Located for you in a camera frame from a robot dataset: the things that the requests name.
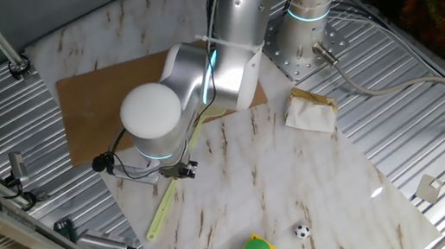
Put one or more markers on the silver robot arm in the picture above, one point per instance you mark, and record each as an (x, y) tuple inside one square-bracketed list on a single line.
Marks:
[(235, 31)]

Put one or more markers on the small soccer ball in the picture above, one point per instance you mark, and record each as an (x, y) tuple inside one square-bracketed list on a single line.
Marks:
[(302, 231)]

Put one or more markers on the green hex key set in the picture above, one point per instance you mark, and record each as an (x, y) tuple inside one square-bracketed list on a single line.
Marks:
[(64, 230)]

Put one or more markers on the brown cardboard sheet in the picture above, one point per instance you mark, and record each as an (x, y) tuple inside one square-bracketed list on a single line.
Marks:
[(89, 108)]

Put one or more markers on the white marble pattern board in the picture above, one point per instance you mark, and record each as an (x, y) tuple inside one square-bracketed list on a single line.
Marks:
[(255, 172)]

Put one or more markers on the gold white tissue pack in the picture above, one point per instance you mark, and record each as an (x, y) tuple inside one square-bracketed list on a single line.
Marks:
[(311, 116)]

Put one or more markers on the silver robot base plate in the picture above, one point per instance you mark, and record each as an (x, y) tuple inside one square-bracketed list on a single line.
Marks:
[(298, 71)]

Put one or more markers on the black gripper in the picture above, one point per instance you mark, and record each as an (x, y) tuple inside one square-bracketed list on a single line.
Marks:
[(179, 171)]

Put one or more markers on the silver finned camera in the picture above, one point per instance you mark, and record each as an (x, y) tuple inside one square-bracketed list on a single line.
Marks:
[(104, 243)]

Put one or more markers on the small silver camera mount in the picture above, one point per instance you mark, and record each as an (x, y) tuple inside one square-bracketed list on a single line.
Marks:
[(17, 167)]

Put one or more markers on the light green flyswatter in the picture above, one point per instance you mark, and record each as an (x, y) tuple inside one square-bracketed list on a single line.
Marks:
[(164, 207)]

